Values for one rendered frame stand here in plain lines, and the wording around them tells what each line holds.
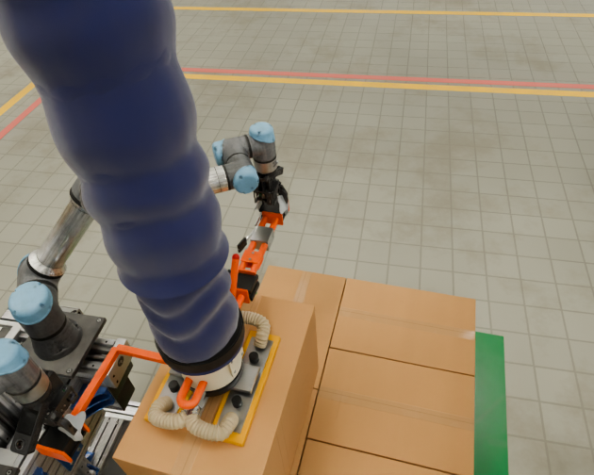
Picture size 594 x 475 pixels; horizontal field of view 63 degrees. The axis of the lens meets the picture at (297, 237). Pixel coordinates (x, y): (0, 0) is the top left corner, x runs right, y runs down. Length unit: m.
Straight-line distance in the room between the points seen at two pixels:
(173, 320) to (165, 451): 0.45
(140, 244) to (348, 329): 1.42
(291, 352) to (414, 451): 0.68
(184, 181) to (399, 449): 1.39
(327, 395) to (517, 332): 1.36
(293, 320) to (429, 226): 2.04
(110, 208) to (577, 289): 2.89
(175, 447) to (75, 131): 0.91
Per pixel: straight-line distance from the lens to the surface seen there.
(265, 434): 1.38
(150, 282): 0.98
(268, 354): 1.47
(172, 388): 1.44
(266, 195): 1.59
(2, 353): 1.12
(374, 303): 2.26
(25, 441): 1.27
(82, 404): 1.40
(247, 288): 1.46
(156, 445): 1.44
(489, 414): 2.70
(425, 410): 2.02
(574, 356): 3.03
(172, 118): 0.77
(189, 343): 1.16
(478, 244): 3.39
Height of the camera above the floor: 2.34
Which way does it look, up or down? 45 degrees down
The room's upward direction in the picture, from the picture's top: 5 degrees counter-clockwise
